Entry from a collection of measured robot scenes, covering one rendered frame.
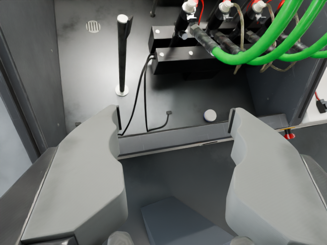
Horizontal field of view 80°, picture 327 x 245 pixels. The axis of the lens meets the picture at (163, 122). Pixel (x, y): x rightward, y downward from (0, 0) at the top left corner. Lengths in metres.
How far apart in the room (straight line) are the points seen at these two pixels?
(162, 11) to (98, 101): 0.40
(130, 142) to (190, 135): 0.15
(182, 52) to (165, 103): 0.18
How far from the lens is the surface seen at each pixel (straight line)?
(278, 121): 0.65
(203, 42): 0.37
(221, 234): 0.80
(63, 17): 0.76
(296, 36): 0.34
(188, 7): 0.45
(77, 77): 0.66
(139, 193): 1.44
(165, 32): 0.56
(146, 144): 0.48
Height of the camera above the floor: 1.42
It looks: 74 degrees down
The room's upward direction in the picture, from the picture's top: 47 degrees clockwise
